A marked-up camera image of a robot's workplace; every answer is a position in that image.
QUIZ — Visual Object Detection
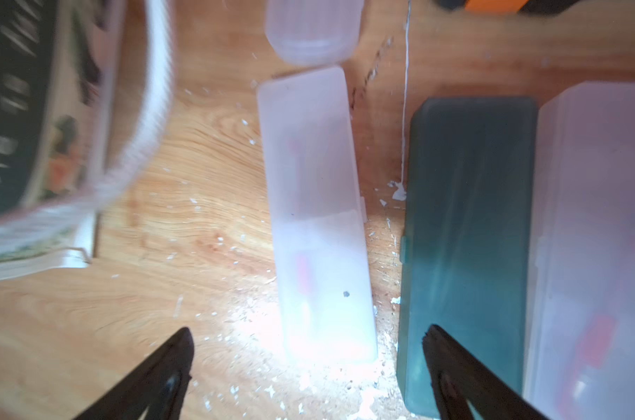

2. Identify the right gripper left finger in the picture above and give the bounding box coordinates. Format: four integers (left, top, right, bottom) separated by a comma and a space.
77, 327, 195, 419

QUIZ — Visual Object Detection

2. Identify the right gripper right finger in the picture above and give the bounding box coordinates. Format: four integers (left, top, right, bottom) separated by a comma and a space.
422, 325, 545, 419

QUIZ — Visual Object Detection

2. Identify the dark green pencil case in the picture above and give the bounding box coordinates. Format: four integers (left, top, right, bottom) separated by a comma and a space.
396, 96, 538, 418

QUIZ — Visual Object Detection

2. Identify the translucent plastic pencil box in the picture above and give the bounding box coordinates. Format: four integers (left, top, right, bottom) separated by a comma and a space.
523, 82, 635, 419

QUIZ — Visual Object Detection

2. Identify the white canvas tote bag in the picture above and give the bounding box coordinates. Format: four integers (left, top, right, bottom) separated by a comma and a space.
0, 1, 173, 281

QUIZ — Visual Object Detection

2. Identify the orange plastic tool case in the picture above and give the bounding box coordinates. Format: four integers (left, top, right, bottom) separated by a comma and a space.
435, 0, 580, 16

